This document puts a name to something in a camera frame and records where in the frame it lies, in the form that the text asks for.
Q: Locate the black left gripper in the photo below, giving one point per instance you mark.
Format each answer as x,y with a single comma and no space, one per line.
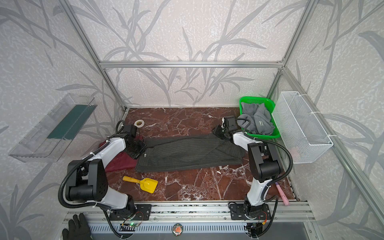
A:
136,148

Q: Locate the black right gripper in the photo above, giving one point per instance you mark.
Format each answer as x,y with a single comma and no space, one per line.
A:
219,130

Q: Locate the dark grey striped shirt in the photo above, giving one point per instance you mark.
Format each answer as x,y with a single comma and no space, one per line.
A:
188,153

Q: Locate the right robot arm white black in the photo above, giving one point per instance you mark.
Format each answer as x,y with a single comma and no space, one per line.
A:
269,163

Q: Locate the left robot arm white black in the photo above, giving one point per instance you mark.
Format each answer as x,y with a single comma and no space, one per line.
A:
86,183

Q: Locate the maroon folded shirt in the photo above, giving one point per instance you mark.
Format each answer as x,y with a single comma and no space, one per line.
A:
123,162

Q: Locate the white tape roll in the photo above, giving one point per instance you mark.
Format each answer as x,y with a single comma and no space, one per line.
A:
139,123

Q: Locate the light grey shirt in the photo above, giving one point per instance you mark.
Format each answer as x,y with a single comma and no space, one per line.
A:
256,119

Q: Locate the yellow toy shovel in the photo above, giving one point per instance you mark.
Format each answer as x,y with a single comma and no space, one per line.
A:
148,185

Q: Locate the green plastic basket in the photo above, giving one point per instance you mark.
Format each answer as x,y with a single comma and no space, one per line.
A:
270,105

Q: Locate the small green circuit board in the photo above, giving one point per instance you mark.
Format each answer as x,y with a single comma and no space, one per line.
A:
129,225

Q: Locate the round red sticker badge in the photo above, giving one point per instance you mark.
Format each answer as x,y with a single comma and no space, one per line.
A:
177,229

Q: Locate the purple pink toy tool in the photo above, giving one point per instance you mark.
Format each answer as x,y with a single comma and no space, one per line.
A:
282,195

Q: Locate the black glove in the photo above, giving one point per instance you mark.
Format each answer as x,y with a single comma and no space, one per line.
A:
78,229

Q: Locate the white wire mesh basket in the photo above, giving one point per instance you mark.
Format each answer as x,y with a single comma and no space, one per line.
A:
300,129

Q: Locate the clear plastic wall tray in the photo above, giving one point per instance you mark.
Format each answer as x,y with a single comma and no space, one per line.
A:
50,138

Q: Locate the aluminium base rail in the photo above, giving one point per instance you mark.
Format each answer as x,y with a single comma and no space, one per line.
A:
205,217

